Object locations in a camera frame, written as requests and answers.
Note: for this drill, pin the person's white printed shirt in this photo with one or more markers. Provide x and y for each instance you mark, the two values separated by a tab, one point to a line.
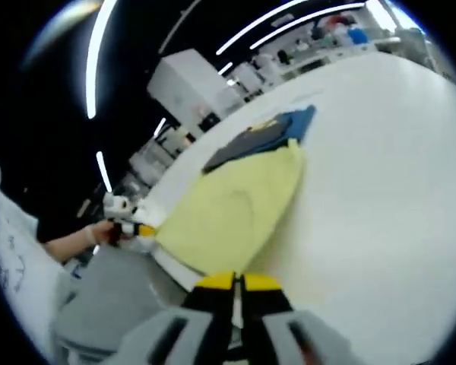
19	273

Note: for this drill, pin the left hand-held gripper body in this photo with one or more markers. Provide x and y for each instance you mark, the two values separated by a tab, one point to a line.
119	209

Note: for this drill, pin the yellow blue black garment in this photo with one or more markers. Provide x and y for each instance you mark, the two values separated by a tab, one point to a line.
232	213

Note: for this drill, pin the blue storage bin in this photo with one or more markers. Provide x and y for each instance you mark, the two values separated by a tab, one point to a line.
357	36

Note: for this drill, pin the short ceiling light strip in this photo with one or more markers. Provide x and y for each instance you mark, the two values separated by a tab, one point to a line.
104	171

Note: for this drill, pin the long ceiling light strip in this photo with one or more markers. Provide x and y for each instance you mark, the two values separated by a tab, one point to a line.
304	23
258	24
93	61

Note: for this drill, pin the person's grey trousers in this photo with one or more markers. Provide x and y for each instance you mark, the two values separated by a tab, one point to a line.
114	289

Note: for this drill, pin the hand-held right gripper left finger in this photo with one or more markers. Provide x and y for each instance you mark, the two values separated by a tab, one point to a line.
194	334

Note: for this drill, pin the black cabinet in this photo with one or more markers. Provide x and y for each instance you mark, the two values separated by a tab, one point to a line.
209	121

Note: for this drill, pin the white desk row with drawers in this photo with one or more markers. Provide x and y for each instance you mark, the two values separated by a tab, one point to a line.
319	57

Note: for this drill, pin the person's left hand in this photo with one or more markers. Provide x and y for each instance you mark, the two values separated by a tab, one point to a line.
104	232

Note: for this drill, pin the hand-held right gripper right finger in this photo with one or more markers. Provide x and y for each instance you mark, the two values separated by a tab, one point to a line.
277	334

